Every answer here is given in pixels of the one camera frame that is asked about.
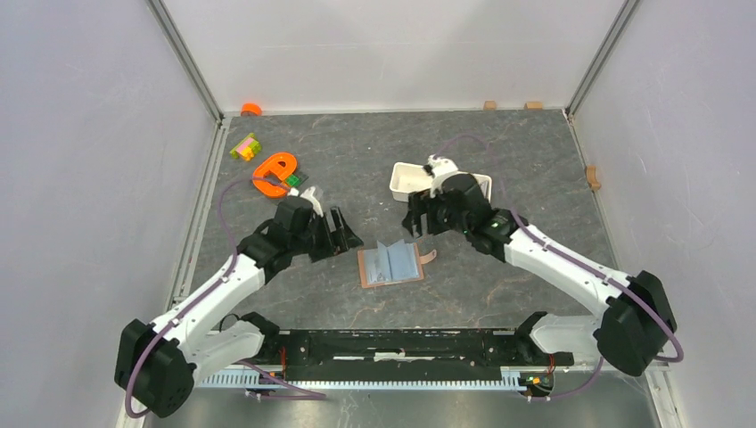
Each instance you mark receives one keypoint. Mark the orange letter-shaped plastic piece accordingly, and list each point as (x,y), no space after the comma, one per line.
(269,176)

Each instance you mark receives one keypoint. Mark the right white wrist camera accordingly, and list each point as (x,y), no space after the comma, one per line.
(439,168)

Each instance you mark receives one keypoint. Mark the curved wooden piece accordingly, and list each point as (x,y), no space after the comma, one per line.
(592,178)

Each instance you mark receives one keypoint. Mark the white plastic tray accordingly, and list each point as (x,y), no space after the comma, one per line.
(407,178)

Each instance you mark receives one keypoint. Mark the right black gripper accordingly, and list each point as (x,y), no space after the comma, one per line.
(418,205)

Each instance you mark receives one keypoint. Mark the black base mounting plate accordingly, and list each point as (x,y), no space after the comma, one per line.
(402,355)

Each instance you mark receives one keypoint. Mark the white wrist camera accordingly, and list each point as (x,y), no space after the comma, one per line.
(439,168)
(313,194)

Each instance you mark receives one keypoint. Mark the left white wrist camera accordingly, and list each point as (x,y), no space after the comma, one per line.
(313,194)

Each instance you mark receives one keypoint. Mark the colourful toy brick stack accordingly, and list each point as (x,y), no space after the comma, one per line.
(248,148)

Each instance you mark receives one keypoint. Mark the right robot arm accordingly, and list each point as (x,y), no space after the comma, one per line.
(634,324)

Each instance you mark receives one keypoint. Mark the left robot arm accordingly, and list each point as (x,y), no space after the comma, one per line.
(159,363)

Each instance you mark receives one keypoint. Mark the orange round cap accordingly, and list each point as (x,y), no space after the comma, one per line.
(250,109)

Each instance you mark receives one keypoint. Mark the brown leather card holder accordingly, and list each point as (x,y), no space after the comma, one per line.
(397,263)

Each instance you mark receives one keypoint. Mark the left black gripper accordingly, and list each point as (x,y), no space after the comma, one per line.
(341,240)

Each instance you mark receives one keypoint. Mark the green brick on dark plate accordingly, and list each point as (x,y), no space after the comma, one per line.
(296,179)

